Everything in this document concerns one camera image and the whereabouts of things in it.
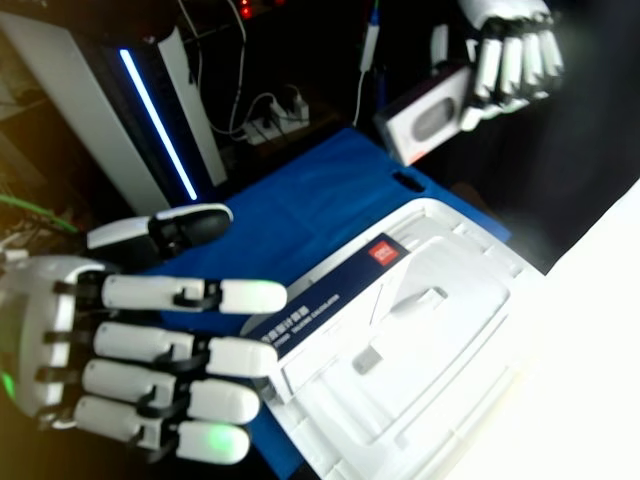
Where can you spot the white plastic tray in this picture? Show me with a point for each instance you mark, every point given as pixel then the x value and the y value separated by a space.
pixel 425 350

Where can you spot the blue cloth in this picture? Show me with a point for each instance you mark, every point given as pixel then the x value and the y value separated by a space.
pixel 310 200

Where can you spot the white power strip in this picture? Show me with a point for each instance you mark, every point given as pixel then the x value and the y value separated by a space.
pixel 280 122

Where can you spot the white calculator box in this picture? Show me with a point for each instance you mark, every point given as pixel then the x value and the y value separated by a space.
pixel 340 290

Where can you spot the device with red lights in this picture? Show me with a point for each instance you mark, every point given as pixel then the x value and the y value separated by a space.
pixel 245 9

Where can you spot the grey mouse box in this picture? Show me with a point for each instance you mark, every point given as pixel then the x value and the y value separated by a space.
pixel 425 117

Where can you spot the white computer tower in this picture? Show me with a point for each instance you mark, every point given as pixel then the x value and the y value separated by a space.
pixel 90 115

